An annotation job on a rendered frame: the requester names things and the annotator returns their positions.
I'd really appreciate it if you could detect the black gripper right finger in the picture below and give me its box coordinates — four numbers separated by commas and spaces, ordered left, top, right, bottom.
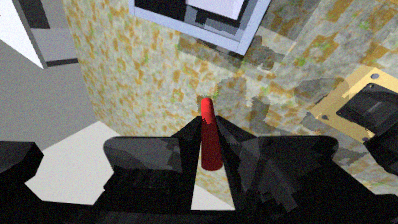
215, 116, 339, 210

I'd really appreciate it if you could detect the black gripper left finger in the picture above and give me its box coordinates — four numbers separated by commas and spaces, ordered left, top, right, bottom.
103, 116, 202, 210

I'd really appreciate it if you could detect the red peg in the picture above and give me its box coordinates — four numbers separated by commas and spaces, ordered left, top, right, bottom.
201, 98, 223, 171

